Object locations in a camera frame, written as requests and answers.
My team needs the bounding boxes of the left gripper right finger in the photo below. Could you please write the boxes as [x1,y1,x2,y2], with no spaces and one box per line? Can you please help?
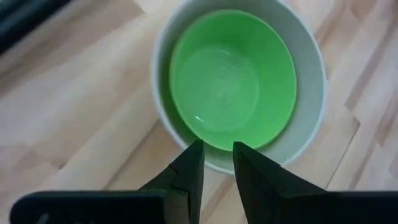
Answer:
[232,141,398,224]

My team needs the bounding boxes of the green plastic bowl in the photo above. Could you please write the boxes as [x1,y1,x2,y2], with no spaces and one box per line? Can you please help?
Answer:
[169,9,298,152]

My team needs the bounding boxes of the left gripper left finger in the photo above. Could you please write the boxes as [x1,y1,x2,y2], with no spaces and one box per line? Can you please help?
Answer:
[9,138,205,224]

